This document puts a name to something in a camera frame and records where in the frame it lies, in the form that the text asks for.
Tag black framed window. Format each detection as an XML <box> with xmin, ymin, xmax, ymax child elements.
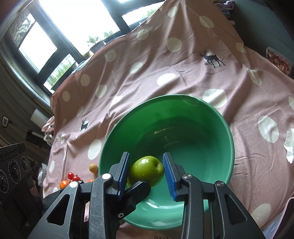
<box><xmin>1</xmin><ymin>1</ymin><xmax>162</xmax><ymax>96</ymax></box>

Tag red cherry tomato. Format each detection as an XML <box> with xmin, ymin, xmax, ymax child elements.
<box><xmin>67</xmin><ymin>172</ymin><xmax>75</xmax><ymax>180</ymax></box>
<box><xmin>71</xmin><ymin>175</ymin><xmax>81</xmax><ymax>181</ymax></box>

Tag green plastic bowl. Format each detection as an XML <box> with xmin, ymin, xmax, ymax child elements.
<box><xmin>98</xmin><ymin>94</ymin><xmax>235</xmax><ymax>231</ymax></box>

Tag green apple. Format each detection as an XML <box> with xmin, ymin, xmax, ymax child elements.
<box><xmin>128</xmin><ymin>156</ymin><xmax>164</xmax><ymax>187</ymax></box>

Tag black speaker box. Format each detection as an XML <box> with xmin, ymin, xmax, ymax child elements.
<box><xmin>1</xmin><ymin>143</ymin><xmax>42</xmax><ymax>238</ymax></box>

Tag small tan longan fruit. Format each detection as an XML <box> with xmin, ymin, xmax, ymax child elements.
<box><xmin>89</xmin><ymin>163</ymin><xmax>98</xmax><ymax>174</ymax></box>

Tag orange tangerine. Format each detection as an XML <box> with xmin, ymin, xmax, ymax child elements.
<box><xmin>59</xmin><ymin>180</ymin><xmax>69</xmax><ymax>189</ymax></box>

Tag dark grey sofa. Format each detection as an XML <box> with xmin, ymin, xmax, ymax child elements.
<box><xmin>231</xmin><ymin>0</ymin><xmax>293</xmax><ymax>63</ymax></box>

